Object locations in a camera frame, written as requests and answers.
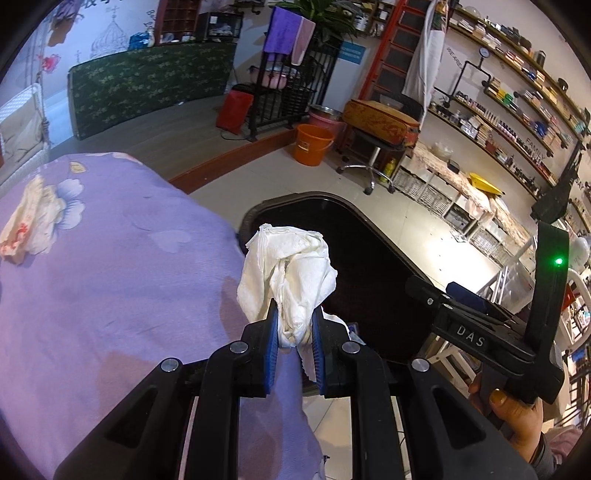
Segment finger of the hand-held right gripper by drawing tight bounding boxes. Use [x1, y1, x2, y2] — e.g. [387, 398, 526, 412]
[405, 275, 455, 324]
[447, 281, 513, 324]

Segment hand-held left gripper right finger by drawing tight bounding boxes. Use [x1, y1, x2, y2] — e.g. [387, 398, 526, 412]
[310, 307, 534, 480]

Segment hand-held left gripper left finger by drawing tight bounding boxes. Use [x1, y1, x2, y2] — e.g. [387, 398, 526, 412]
[53, 302, 280, 480]

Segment black bin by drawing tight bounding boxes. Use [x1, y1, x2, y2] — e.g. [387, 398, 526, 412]
[238, 193, 502, 365]

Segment white tissue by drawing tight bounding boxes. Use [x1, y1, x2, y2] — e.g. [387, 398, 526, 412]
[236, 224, 365, 384]

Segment person's right forearm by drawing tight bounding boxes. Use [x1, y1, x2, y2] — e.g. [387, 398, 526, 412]
[526, 427, 591, 480]

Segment person's right hand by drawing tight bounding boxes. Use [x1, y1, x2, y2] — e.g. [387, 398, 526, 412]
[467, 369, 546, 457]

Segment white low cabinet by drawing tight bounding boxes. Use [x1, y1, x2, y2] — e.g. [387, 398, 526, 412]
[397, 143, 532, 268]

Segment yellow tray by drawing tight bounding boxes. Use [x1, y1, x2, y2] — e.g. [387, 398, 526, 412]
[468, 172, 504, 195]

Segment purple floral blanket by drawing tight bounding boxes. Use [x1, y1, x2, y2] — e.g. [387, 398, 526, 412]
[0, 151, 328, 480]

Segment stool with brown cushion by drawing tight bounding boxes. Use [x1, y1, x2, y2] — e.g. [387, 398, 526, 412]
[336, 98, 422, 195]

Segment orange bucket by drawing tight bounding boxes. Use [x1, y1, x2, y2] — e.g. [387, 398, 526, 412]
[291, 124, 335, 167]

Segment pink basin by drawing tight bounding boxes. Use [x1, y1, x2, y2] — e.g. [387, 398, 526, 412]
[308, 105, 346, 134]

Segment black metal rack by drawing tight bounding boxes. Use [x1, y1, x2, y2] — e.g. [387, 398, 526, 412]
[247, 4, 345, 141]

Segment red bag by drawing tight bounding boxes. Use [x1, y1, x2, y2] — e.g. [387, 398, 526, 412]
[217, 90, 254, 136]

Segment white hanging garment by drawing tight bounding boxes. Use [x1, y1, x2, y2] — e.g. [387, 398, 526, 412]
[404, 0, 448, 97]

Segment pink towel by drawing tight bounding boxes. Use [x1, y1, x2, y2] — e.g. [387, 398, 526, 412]
[291, 19, 317, 66]

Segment green patterned mattress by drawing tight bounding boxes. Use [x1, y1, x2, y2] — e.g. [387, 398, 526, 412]
[68, 41, 237, 140]

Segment green potted plant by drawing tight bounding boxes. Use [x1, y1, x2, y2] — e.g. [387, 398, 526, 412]
[277, 0, 370, 34]

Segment purple towel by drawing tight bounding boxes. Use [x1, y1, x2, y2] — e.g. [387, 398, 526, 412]
[264, 6, 305, 57]

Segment black box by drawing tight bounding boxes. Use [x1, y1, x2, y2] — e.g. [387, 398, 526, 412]
[198, 11, 245, 40]

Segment white wicker swing chair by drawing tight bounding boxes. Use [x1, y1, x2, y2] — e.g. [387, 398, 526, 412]
[0, 83, 54, 195]

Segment wooden pigeonhole cabinet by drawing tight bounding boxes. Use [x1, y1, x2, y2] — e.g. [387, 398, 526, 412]
[159, 0, 201, 44]

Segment wall shelves of products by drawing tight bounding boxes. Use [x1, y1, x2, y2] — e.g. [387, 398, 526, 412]
[427, 9, 591, 195]

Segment red ladder frame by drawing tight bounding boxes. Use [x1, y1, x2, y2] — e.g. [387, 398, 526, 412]
[358, 0, 435, 109]

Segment blue wall sign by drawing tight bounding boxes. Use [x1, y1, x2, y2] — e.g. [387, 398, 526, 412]
[337, 42, 365, 64]

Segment wall poster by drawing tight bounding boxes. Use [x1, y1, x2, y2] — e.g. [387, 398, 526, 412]
[28, 0, 162, 93]

